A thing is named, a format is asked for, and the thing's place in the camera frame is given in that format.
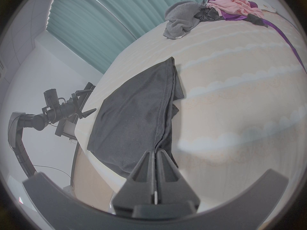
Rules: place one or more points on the bed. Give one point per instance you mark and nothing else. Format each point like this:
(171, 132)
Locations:
(239, 92)

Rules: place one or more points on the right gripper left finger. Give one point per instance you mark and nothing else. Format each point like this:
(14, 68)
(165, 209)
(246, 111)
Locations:
(136, 188)

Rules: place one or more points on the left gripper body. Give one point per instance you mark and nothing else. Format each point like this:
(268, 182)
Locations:
(68, 109)

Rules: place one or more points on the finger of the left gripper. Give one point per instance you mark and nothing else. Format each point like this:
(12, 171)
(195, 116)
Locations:
(86, 89)
(88, 112)

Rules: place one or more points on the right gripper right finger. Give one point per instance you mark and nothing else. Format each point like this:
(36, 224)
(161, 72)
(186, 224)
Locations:
(175, 186)

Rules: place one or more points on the pile of clothes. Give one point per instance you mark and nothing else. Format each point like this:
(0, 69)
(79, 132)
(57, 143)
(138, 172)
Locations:
(230, 5)

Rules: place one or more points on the black T-shirt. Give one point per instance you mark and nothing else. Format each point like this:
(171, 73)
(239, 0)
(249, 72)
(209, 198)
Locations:
(132, 116)

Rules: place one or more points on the blue-green curtain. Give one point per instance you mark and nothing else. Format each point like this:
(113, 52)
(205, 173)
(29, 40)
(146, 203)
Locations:
(148, 3)
(91, 27)

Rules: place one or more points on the white printed pillow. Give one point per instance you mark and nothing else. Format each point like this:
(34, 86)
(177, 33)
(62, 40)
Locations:
(266, 6)

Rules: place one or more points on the grey garment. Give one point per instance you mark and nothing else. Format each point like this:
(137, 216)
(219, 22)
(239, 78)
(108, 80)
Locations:
(179, 15)

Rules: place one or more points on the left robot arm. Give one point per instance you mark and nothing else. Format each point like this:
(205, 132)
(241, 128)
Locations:
(18, 128)

